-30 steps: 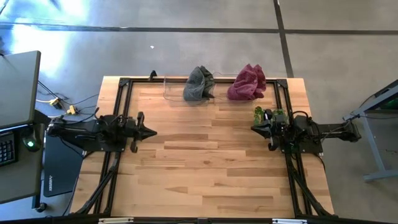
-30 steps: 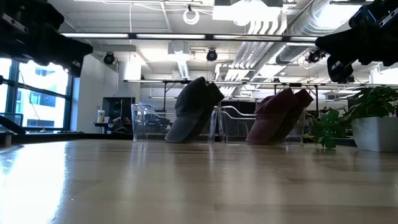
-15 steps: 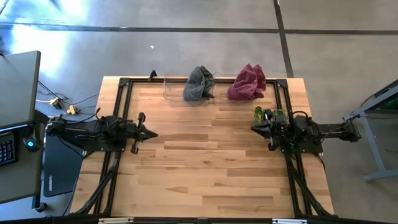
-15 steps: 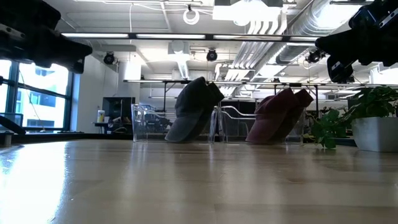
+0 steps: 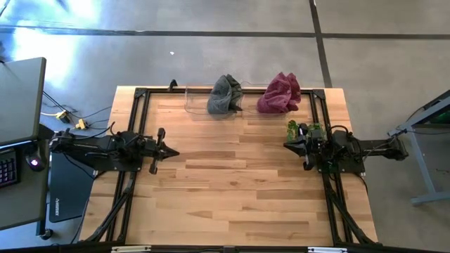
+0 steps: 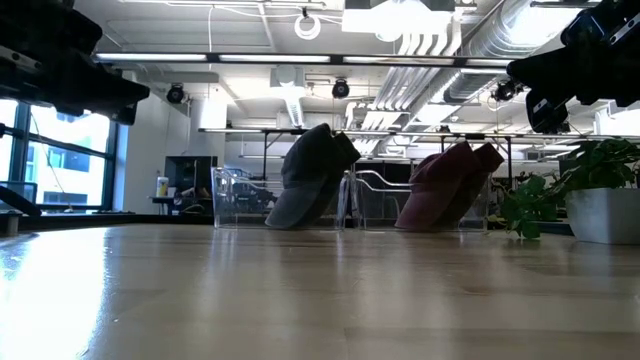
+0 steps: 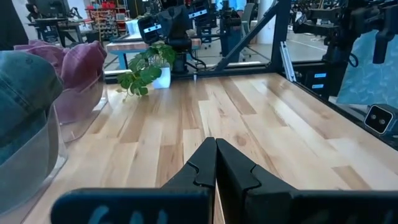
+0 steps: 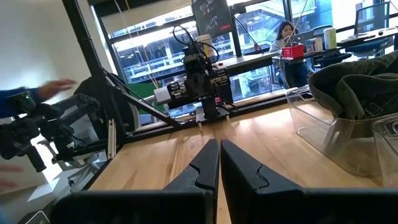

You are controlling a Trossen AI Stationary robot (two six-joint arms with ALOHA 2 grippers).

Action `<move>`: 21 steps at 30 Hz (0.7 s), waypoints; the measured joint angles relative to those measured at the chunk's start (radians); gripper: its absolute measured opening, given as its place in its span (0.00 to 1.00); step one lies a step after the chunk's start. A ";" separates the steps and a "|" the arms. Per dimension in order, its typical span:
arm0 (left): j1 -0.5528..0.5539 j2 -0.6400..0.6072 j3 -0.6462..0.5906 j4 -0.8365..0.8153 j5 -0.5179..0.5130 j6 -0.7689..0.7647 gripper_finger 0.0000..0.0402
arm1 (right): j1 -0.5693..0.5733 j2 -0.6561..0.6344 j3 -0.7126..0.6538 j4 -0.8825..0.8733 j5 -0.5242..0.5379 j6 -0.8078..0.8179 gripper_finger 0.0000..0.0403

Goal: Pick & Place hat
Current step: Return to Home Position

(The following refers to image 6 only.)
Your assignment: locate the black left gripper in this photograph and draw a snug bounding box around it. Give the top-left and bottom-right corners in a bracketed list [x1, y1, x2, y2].
[0, 47, 152, 127]

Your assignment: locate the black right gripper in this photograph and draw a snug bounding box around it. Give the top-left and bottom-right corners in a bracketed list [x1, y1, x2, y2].
[506, 29, 640, 134]

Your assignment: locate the green baseball cap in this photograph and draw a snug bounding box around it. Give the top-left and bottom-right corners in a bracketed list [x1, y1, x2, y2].
[264, 122, 352, 231]

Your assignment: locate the black cabinet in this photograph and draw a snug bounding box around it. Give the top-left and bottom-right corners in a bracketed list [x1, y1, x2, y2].
[164, 155, 219, 202]

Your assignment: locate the potted green plant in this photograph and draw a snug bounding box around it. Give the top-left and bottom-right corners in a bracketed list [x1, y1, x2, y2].
[491, 138, 640, 246]

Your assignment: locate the clear plastic bin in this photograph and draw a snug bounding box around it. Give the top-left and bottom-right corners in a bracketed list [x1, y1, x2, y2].
[209, 166, 349, 231]
[349, 169, 491, 232]

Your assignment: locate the black overhead beam with lights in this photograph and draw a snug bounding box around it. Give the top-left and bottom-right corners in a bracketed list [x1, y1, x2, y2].
[94, 51, 516, 70]

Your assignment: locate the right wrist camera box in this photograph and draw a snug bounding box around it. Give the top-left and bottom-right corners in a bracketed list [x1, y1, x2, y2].
[559, 0, 640, 50]

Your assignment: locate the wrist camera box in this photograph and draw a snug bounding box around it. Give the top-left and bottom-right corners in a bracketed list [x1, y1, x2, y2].
[559, 0, 640, 50]
[0, 0, 105, 57]

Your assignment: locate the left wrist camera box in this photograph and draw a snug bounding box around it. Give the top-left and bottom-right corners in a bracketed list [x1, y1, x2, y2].
[0, 0, 105, 57]

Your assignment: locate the white cable coil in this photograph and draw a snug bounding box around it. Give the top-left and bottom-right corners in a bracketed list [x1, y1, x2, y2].
[293, 6, 323, 42]

